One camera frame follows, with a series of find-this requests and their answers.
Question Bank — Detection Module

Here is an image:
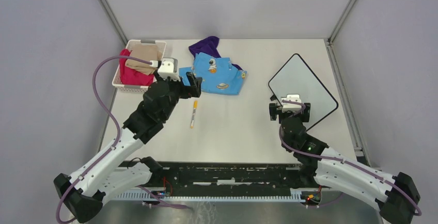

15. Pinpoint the blue patterned cloth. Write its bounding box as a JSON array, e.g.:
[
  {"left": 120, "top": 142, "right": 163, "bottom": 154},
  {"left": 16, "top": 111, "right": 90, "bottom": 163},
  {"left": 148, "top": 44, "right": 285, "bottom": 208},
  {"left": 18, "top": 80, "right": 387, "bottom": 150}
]
[{"left": 179, "top": 53, "right": 247, "bottom": 95}]

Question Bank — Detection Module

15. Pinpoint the beige folded cloth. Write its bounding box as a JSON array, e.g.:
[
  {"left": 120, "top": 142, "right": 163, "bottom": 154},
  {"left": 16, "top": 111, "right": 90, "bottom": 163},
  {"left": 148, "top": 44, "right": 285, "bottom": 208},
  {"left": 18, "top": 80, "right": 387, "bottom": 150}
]
[{"left": 125, "top": 44, "right": 163, "bottom": 75}]

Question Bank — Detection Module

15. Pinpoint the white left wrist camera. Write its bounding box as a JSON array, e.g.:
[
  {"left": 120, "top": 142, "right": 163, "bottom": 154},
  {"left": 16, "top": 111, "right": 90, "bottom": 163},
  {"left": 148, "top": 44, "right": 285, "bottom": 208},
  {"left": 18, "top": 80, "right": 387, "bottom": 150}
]
[{"left": 158, "top": 58, "right": 181, "bottom": 81}]

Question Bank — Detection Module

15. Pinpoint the red cloth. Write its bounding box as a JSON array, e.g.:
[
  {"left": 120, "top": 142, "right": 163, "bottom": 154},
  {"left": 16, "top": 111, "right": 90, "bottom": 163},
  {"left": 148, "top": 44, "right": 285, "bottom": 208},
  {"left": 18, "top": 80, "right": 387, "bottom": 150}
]
[{"left": 119, "top": 49, "right": 155, "bottom": 86}]

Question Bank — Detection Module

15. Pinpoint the white cable duct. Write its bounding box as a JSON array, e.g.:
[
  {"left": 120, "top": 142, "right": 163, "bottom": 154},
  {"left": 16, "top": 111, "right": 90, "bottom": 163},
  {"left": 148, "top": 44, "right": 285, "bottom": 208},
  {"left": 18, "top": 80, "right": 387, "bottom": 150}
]
[{"left": 113, "top": 189, "right": 305, "bottom": 203}]

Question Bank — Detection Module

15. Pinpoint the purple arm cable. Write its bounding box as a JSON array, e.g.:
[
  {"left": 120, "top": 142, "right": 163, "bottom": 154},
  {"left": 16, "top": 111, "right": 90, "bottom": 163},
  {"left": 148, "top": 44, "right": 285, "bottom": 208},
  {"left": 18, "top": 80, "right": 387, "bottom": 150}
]
[
  {"left": 55, "top": 55, "right": 153, "bottom": 224},
  {"left": 278, "top": 100, "right": 422, "bottom": 217}
]

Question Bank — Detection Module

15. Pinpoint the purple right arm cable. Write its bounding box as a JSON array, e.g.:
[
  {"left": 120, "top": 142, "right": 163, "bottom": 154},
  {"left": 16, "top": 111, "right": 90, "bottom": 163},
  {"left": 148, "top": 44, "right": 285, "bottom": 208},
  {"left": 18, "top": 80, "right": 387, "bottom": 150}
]
[{"left": 278, "top": 100, "right": 422, "bottom": 217}]

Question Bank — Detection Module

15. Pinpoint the black framed whiteboard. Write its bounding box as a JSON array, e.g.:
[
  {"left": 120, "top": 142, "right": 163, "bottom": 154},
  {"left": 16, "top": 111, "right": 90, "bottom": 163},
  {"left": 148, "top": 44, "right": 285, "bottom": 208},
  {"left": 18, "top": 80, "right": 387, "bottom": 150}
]
[{"left": 268, "top": 53, "right": 339, "bottom": 131}]

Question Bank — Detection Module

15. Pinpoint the white plastic basket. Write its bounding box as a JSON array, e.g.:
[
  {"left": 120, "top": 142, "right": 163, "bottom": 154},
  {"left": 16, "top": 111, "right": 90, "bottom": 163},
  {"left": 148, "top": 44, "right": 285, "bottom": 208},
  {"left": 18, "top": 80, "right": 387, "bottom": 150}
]
[{"left": 112, "top": 39, "right": 166, "bottom": 93}]

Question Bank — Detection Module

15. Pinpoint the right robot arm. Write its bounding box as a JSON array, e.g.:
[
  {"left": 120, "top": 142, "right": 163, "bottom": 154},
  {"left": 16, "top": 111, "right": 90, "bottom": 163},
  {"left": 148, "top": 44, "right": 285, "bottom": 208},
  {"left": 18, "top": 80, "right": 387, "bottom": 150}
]
[{"left": 269, "top": 100, "right": 422, "bottom": 223}]

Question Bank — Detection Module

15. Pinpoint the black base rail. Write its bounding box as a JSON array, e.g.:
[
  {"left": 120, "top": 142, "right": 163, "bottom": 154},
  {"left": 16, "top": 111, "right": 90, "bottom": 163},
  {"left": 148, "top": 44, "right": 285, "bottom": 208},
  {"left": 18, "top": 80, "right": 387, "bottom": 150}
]
[{"left": 140, "top": 162, "right": 320, "bottom": 197}]

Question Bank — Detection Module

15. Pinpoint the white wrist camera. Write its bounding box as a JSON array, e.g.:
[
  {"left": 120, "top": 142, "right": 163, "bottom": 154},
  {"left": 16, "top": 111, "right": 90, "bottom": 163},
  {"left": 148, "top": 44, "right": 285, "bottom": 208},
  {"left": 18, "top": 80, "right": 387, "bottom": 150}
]
[
  {"left": 158, "top": 58, "right": 181, "bottom": 81},
  {"left": 280, "top": 94, "right": 303, "bottom": 113}
]

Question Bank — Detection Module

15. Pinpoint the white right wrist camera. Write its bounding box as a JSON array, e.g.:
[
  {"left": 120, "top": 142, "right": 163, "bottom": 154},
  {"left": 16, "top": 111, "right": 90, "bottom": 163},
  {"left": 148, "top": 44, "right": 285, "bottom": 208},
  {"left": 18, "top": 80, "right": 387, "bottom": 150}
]
[{"left": 280, "top": 94, "right": 303, "bottom": 113}]

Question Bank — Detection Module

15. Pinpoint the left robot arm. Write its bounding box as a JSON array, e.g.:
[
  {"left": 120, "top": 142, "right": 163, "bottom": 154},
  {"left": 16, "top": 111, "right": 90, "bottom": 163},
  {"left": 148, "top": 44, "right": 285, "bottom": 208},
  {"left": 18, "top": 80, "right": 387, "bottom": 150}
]
[{"left": 54, "top": 72, "right": 202, "bottom": 223}]

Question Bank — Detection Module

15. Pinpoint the white marker pen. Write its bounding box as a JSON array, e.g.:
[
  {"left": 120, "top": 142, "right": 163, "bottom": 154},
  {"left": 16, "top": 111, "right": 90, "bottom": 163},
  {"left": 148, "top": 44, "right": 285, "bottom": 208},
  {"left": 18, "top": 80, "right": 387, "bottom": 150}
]
[{"left": 190, "top": 100, "right": 198, "bottom": 129}]

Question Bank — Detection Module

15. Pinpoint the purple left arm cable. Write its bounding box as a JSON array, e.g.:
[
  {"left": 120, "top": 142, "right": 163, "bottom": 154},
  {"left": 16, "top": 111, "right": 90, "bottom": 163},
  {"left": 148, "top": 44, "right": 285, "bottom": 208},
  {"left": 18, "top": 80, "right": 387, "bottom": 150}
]
[{"left": 55, "top": 55, "right": 153, "bottom": 224}]

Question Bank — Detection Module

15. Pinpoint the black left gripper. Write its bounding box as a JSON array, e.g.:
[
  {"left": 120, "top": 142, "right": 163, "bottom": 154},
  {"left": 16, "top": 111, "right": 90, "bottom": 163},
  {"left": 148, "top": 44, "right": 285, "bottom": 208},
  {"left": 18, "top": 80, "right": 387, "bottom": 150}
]
[{"left": 153, "top": 70, "right": 201, "bottom": 121}]

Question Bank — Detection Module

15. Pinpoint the purple cloth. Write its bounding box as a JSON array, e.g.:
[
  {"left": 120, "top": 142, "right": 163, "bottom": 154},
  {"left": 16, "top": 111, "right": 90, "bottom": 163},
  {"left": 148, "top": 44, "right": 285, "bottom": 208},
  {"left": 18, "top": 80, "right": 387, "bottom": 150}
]
[{"left": 189, "top": 36, "right": 243, "bottom": 74}]

